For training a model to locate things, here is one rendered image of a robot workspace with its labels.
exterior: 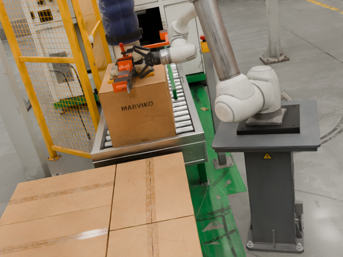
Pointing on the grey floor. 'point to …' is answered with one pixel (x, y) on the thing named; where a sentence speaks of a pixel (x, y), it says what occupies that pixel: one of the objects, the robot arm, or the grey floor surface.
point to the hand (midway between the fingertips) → (125, 64)
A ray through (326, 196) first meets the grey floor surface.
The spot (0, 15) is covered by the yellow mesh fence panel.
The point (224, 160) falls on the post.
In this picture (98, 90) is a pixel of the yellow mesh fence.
